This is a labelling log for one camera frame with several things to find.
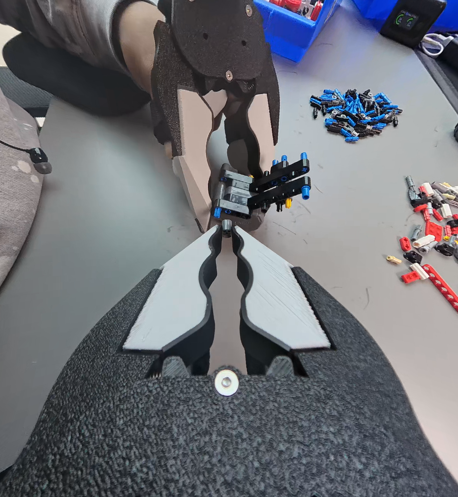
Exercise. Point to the grey desk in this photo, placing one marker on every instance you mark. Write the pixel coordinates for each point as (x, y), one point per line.
(116, 194)

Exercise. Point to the long red beam brick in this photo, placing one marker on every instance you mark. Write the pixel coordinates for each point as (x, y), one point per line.
(446, 291)

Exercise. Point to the small red plate brick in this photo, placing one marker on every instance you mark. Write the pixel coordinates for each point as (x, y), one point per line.
(409, 277)

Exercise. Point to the black power bank green display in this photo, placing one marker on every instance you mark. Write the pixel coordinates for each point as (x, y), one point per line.
(427, 27)

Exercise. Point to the black connector brick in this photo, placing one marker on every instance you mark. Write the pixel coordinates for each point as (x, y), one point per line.
(412, 257)

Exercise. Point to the pile of blue black pins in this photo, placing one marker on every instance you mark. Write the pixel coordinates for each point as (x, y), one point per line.
(357, 116)

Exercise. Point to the tan pin brick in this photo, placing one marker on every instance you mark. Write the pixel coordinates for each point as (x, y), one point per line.
(394, 259)

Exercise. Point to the person's grey patterned sweatshirt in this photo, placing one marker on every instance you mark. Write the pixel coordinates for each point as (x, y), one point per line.
(3, 213)

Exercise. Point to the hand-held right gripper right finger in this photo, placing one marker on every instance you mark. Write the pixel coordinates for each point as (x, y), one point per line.
(283, 306)

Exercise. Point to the long white connector brick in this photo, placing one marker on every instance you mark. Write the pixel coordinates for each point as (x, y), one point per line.
(423, 241)

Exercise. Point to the person's left hand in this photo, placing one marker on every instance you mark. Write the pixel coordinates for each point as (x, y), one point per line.
(238, 153)

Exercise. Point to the person's left forearm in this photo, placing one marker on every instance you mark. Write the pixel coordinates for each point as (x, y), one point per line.
(97, 31)

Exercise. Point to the black toy brick assembly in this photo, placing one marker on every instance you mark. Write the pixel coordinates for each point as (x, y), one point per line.
(287, 171)

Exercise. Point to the long grey connector brick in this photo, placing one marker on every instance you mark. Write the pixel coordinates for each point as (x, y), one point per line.
(416, 232)

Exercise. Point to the small white brick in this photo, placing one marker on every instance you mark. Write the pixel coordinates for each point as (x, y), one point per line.
(419, 271)

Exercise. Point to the heap of red white bricks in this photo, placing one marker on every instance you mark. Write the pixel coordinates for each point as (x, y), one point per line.
(291, 6)

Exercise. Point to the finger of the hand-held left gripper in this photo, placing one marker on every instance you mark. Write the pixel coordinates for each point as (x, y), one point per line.
(262, 128)
(194, 155)

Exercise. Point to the pile of mixed toy bricks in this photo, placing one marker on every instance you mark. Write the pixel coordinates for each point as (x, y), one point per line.
(446, 217)

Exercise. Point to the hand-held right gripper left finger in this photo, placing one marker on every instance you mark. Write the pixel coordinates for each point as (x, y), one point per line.
(167, 306)

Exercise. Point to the short red liftarm brick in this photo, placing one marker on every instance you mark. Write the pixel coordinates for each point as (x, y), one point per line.
(405, 244)

